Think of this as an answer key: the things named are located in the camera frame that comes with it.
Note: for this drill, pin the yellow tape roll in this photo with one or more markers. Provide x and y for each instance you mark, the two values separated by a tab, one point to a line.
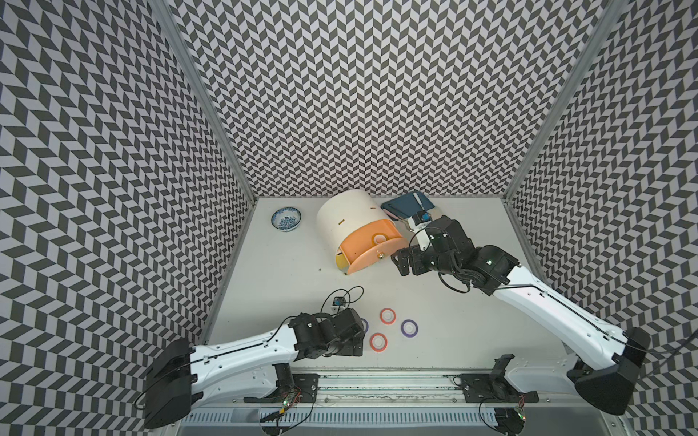
379	238

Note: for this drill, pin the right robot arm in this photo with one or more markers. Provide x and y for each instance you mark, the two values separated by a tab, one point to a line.
605	361

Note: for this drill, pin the yellow drawer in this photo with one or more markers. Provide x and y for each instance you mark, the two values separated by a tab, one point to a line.
341	262

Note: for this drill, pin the orange top drawer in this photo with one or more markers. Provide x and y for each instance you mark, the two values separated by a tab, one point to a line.
360	250

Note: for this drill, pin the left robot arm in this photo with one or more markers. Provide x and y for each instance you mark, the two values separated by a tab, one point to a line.
256	369

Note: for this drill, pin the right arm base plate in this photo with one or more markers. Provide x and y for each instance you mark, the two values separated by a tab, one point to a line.
476	387

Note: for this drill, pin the upper red tape roll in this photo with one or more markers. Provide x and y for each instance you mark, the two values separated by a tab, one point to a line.
387	316

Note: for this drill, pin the lower red tape roll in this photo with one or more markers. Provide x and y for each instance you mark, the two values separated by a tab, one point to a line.
378	342

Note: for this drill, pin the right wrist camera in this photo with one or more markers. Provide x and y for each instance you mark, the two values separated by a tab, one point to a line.
417	222

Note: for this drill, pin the red tape roll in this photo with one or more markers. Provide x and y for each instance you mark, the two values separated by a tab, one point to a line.
387	316
378	342

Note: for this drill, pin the white handled utensil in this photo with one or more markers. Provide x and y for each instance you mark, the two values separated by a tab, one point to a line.
419	201

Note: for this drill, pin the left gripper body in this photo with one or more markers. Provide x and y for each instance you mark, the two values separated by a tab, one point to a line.
350	347

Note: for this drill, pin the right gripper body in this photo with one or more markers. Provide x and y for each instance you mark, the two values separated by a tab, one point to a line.
425	260

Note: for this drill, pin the white drawer cabinet shell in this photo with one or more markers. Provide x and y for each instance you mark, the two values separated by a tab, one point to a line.
344	213

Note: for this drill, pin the blue white patterned bowl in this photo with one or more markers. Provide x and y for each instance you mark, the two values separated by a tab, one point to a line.
286	219

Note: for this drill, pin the teal tray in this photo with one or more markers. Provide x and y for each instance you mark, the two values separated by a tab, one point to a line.
404	206

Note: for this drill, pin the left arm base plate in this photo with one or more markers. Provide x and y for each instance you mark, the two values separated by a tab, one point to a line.
306	385

